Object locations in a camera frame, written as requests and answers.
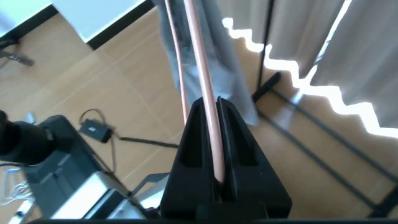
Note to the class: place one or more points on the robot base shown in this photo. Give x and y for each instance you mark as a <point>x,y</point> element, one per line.
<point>71,174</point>

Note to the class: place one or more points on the pale grey shorts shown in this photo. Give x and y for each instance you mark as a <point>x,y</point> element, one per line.
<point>227,62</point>

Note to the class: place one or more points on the black power adapter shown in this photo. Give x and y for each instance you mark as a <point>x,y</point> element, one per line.
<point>94,130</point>

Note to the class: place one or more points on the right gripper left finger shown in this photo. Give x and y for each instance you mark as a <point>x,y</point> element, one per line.
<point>174,193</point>

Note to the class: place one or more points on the pink clothes hanger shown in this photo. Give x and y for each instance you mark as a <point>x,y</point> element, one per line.
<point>211,124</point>

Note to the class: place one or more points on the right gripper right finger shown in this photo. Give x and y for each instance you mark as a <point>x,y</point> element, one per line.
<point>264,189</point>

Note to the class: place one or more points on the black clothes rack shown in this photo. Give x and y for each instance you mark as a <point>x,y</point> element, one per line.
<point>267,85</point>

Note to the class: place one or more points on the beige curtain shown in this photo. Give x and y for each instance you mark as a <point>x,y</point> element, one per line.
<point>357,46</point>

